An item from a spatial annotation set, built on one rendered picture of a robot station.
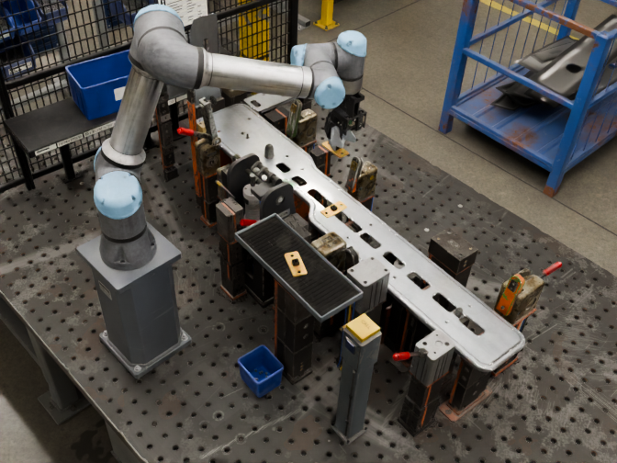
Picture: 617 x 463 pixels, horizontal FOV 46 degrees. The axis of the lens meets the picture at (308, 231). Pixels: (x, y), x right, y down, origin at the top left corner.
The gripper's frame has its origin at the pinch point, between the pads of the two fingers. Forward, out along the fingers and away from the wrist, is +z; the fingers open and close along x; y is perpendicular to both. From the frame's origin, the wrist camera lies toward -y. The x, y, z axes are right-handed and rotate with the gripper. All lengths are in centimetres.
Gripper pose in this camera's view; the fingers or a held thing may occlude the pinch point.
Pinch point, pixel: (336, 143)
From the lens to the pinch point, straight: 212.7
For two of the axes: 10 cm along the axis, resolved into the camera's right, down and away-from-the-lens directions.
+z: -0.6, 7.2, 6.9
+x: 7.8, -4.0, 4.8
